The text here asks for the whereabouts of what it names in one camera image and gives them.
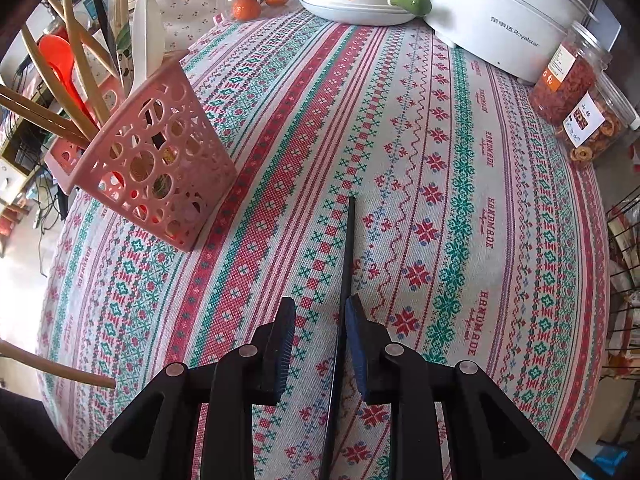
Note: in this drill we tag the white plate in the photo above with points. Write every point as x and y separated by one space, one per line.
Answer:
350 16

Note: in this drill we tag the striped patterned tablecloth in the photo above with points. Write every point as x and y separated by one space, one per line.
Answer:
400 210

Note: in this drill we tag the bunch of wooden chopsticks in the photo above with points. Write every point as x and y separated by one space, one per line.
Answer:
75 45

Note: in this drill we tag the pink plastic basket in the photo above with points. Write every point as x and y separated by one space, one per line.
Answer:
190 125

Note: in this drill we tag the white plastic spoon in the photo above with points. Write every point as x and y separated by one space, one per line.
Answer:
147 35

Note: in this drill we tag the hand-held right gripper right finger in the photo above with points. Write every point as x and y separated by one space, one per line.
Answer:
357 345

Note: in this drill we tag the black chopstick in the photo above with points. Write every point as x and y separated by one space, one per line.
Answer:
100 5
347 260

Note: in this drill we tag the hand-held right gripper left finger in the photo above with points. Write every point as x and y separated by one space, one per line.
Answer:
280 350

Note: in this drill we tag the jar of dried fruit slices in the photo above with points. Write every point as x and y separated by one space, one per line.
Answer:
600 120

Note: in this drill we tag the plain wooden chopstick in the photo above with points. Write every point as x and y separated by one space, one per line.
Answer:
75 374

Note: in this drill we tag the white electric cooking pot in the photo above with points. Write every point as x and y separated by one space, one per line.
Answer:
500 10

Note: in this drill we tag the red plastic spoon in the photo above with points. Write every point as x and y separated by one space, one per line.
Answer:
55 55

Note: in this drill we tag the jar of red dried berries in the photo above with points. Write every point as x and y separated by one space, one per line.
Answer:
570 80

